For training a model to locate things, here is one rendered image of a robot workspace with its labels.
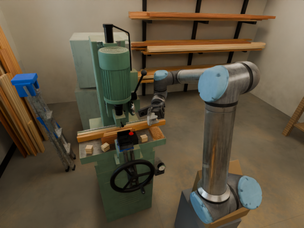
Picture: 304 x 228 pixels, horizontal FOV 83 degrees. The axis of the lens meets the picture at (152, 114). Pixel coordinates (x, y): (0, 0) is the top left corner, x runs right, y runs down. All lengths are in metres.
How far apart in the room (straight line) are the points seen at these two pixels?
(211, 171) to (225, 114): 0.27
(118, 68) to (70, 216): 1.53
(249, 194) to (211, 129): 0.44
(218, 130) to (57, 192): 1.90
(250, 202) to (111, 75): 0.95
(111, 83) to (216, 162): 0.68
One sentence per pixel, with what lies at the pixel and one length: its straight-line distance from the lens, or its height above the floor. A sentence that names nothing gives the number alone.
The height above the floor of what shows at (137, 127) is 0.93.
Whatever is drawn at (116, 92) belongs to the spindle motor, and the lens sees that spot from 1.04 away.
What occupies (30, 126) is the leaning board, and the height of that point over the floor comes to 0.45.
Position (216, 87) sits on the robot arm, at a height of 1.52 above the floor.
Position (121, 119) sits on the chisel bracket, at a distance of 1.18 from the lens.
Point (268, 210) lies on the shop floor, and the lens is 2.33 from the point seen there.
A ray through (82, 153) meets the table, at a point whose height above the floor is 0.90.
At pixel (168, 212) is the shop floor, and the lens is 1.96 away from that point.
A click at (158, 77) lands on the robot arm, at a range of 1.10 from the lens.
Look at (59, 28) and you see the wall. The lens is 3.39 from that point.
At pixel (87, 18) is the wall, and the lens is 3.32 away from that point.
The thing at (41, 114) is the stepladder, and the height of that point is 0.83.
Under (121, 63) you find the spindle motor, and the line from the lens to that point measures 0.98.
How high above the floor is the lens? 1.74
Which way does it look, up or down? 33 degrees down
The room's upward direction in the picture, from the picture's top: 2 degrees clockwise
